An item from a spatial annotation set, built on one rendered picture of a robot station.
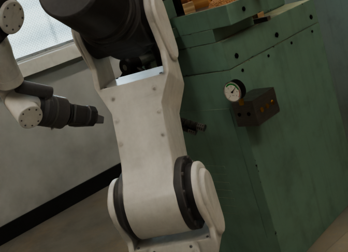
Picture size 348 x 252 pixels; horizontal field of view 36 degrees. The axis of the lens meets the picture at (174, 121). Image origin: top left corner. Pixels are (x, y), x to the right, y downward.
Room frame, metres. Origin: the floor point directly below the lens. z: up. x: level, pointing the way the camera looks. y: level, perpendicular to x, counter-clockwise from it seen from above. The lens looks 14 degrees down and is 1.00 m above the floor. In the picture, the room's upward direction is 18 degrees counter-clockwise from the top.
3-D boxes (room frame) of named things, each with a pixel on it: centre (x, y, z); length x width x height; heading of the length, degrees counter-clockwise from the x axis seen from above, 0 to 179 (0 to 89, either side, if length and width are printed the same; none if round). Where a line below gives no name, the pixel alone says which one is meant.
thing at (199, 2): (1.82, -0.15, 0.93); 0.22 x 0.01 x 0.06; 43
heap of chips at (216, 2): (1.63, -0.26, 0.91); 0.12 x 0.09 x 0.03; 133
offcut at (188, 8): (1.68, -0.15, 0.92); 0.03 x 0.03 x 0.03; 86
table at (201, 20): (1.80, -0.08, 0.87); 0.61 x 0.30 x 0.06; 43
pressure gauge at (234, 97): (1.52, -0.20, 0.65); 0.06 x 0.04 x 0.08; 43
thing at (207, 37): (1.81, -0.13, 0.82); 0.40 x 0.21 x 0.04; 43
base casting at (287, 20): (1.94, -0.27, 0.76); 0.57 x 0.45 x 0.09; 133
